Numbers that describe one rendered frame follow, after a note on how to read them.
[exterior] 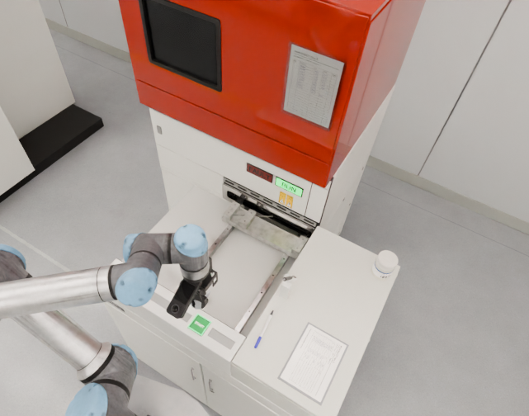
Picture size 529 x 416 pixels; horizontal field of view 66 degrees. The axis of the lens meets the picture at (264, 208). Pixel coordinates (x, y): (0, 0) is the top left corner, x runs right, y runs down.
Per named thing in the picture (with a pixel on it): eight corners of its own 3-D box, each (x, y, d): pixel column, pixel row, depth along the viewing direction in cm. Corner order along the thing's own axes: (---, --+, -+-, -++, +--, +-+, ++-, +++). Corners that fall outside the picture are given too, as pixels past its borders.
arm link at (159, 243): (116, 249, 88) (167, 249, 89) (128, 226, 99) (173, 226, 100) (120, 280, 92) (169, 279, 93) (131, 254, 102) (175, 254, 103)
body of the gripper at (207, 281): (219, 282, 117) (218, 261, 107) (200, 306, 112) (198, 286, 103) (197, 270, 119) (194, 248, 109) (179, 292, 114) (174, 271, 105)
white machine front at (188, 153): (163, 164, 195) (150, 94, 163) (315, 241, 173) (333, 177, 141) (159, 167, 193) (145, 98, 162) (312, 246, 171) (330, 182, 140)
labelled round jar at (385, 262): (375, 260, 151) (382, 246, 144) (392, 269, 149) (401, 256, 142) (367, 274, 147) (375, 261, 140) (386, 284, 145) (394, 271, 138)
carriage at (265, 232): (232, 208, 177) (232, 204, 174) (306, 246, 167) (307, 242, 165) (221, 220, 172) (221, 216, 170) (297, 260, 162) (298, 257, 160)
